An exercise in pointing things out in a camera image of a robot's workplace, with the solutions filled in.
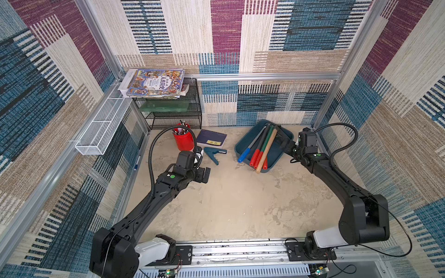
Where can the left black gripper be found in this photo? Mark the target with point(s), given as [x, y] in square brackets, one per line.
[200, 178]

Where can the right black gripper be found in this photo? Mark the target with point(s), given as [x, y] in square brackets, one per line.
[290, 145]

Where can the teal plastic storage box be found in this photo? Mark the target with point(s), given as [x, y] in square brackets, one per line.
[246, 140]

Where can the dark hoe with red grip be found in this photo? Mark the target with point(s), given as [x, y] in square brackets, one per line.
[253, 161]

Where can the chrome hoe with blue grip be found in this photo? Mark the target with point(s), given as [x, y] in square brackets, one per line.
[247, 150]

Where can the wooden handled hoe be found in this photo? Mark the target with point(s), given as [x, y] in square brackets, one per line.
[273, 148]

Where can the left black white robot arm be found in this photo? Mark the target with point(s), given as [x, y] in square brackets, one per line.
[116, 252]

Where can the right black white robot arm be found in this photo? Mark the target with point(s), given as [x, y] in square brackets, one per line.
[365, 217]

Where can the teal hole punch tool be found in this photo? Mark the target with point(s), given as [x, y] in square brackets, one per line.
[211, 152]

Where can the dark blue notebook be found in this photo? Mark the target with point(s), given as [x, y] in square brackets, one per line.
[208, 138]

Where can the red pen cup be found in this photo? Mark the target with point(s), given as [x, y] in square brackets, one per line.
[185, 142]

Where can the pens in cup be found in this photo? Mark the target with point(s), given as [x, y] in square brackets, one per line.
[182, 128]

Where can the blue marker pen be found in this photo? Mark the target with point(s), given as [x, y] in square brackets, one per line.
[137, 163]

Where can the green tray on shelf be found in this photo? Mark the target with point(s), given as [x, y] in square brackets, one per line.
[165, 106]

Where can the colourful picture book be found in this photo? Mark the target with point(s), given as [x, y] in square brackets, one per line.
[154, 83]

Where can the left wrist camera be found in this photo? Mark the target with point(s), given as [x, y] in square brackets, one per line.
[198, 157]

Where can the black wire mesh shelf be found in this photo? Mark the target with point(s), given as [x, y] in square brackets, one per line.
[161, 113]

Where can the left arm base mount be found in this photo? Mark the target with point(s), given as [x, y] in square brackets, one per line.
[176, 255]

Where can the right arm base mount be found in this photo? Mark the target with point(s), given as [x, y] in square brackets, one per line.
[302, 251]

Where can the white wire basket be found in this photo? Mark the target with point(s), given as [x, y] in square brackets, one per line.
[99, 133]

